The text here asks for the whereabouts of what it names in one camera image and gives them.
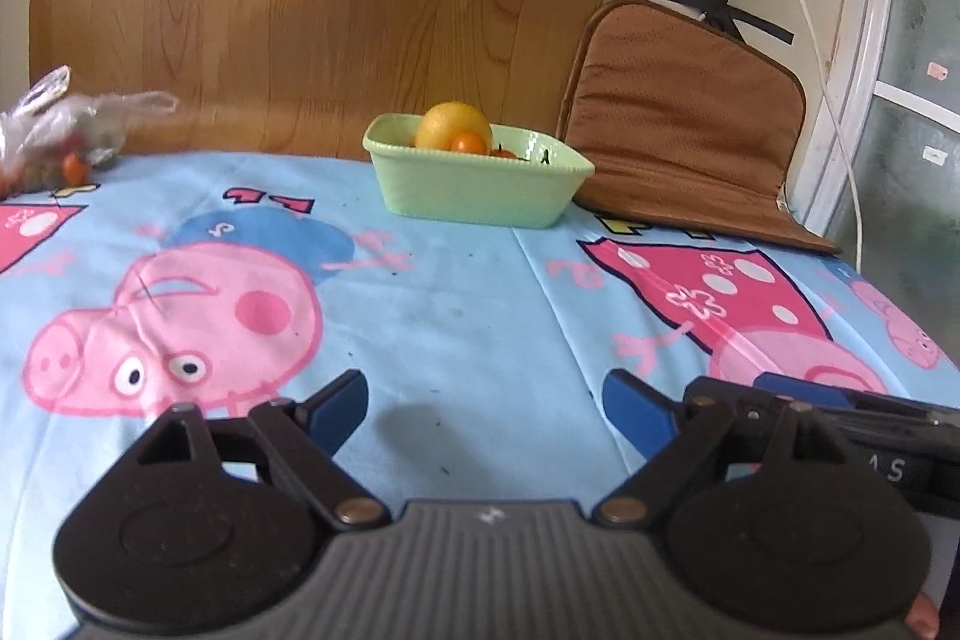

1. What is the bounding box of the clear plastic bag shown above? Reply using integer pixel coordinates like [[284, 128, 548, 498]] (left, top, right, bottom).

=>
[[0, 66, 181, 199]]

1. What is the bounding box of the light green rectangular bowl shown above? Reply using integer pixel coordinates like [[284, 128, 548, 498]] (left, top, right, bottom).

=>
[[363, 113, 596, 229]]

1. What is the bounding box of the printed blue pink blanket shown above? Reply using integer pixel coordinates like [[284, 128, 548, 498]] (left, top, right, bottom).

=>
[[0, 149, 960, 640]]

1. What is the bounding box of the person's right hand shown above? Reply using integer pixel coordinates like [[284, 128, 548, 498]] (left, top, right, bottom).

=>
[[906, 595, 941, 639]]

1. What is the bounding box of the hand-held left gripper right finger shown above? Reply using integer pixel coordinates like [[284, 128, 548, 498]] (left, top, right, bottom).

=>
[[591, 368, 850, 530]]

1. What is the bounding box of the large yellow citrus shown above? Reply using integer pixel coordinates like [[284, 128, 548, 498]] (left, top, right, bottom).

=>
[[415, 101, 494, 154]]

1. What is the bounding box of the white window frame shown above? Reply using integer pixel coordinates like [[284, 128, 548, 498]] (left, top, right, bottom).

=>
[[787, 0, 960, 281]]

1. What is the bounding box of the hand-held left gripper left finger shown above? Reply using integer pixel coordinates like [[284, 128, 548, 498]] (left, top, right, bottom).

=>
[[118, 368, 392, 531]]

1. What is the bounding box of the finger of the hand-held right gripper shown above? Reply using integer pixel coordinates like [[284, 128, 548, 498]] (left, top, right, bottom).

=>
[[684, 372, 960, 432]]

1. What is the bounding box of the white cable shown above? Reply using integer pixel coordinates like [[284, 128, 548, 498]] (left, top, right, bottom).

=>
[[763, 0, 865, 270]]

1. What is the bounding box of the brown seat cushion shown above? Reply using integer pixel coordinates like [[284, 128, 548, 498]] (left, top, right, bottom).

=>
[[556, 0, 845, 256]]

